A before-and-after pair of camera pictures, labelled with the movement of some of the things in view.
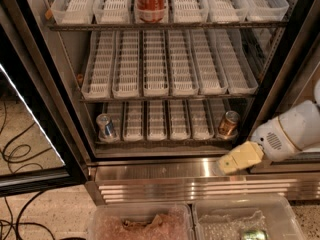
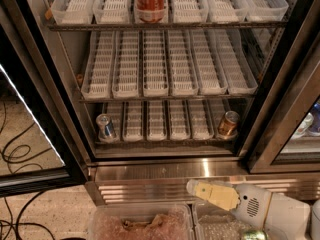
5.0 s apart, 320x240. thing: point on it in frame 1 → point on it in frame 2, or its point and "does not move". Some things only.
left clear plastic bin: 141,221 does not move
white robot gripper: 272,140 → 250,201
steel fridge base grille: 117,182 does not move
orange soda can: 228,126 does not move
